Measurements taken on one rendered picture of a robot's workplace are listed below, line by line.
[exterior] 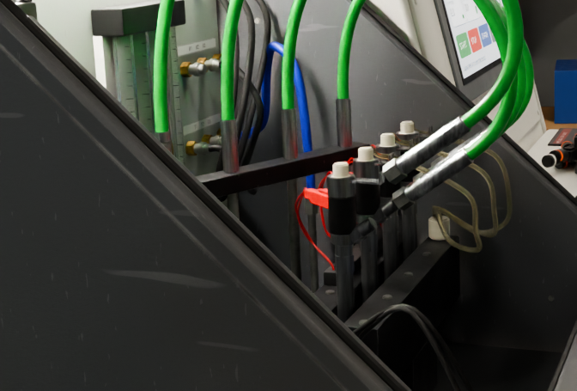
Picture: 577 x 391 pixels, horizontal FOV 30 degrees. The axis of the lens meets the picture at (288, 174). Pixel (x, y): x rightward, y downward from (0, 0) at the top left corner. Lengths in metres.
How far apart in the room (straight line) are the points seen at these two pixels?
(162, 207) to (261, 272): 0.08
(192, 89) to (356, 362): 0.70
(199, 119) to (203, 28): 0.12
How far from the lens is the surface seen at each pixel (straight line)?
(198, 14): 1.40
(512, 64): 1.01
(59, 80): 0.79
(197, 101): 1.39
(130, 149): 0.76
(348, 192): 1.07
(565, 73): 6.38
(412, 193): 1.14
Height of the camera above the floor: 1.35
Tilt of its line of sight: 12 degrees down
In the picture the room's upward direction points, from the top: 3 degrees counter-clockwise
